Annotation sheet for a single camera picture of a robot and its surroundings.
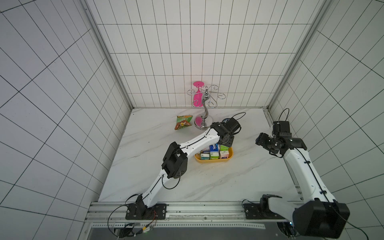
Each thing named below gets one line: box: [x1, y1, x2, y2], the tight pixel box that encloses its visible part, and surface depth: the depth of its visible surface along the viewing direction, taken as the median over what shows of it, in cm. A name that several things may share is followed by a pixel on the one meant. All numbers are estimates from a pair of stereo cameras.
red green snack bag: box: [174, 115, 193, 131], surface depth 106 cm
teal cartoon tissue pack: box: [200, 153, 211, 160], surface depth 87 cm
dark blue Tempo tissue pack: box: [209, 143, 219, 153], surface depth 89 cm
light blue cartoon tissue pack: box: [202, 147, 210, 154], surface depth 92 cm
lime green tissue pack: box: [210, 151, 219, 160], surface depth 87 cm
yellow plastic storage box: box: [194, 146, 234, 164], surface depth 89 cm
